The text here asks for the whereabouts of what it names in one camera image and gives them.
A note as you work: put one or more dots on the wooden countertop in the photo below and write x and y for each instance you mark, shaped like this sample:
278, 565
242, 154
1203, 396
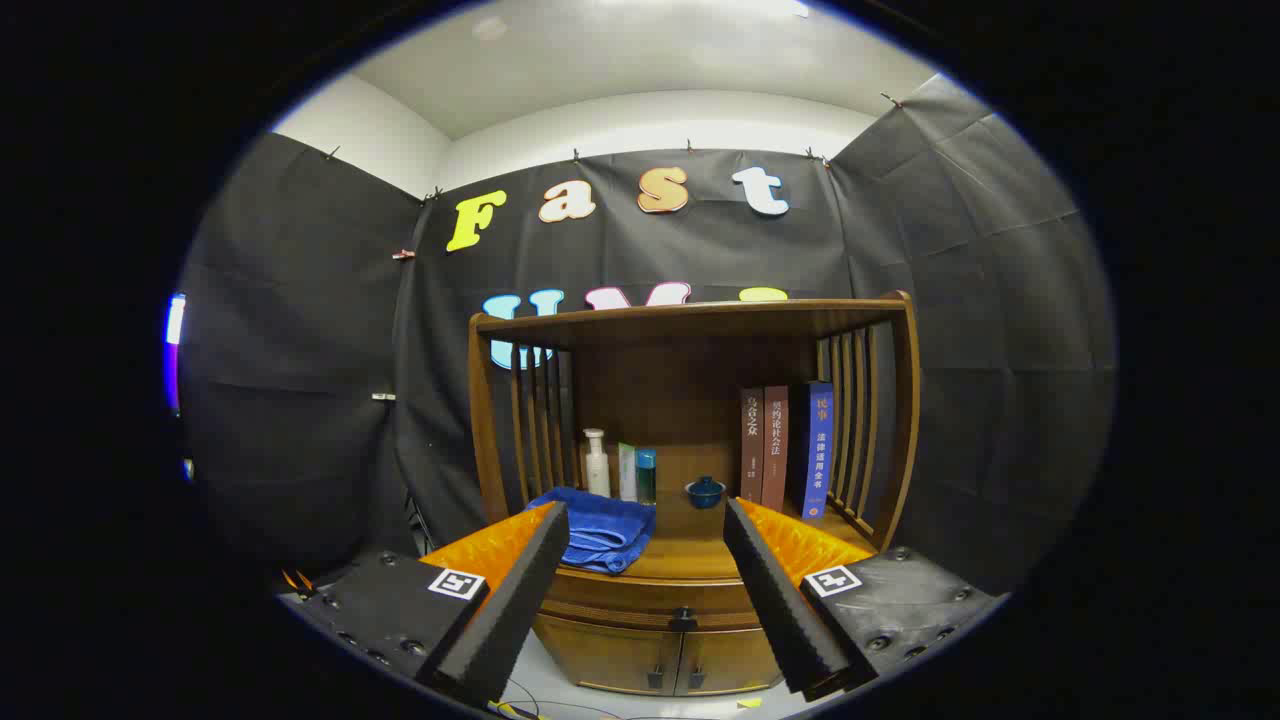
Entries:
690, 545

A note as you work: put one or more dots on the blue lidded teacup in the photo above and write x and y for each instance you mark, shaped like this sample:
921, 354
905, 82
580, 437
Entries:
705, 493

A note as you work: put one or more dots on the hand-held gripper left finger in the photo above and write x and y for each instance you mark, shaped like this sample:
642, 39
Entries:
510, 610

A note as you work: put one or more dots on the reddish brown book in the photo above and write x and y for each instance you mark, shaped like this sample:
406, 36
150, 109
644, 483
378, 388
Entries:
776, 450

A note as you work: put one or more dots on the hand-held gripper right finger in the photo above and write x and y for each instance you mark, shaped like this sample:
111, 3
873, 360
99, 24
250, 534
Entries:
775, 600

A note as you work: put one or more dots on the green and white tube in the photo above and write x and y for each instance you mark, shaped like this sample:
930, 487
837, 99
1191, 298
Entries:
627, 475

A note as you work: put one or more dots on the blue book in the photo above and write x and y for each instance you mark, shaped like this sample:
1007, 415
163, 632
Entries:
818, 450

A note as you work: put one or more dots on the folded blue towel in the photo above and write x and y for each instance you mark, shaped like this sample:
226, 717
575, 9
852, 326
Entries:
600, 530

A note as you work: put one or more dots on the wooden drawer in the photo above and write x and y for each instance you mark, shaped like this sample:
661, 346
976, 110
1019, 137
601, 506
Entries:
640, 600

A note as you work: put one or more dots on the wooden cabinet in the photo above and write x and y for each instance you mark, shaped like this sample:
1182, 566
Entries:
660, 390

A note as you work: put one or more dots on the wooden cabinet door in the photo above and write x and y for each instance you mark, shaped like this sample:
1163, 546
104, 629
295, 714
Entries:
610, 655
725, 660

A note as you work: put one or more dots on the white pump bottle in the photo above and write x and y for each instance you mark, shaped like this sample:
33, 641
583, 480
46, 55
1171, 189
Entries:
597, 470

